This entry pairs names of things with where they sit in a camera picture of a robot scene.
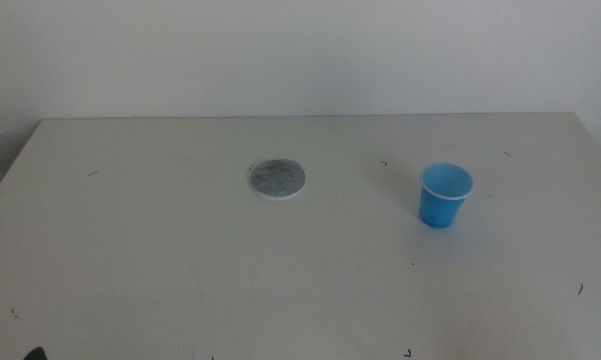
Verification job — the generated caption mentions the round grey cup mat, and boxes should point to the round grey cup mat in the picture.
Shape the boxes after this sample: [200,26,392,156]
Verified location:
[249,158,307,202]

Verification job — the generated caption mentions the blue plastic cup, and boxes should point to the blue plastic cup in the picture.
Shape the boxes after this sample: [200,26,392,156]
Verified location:
[419,162,475,230]

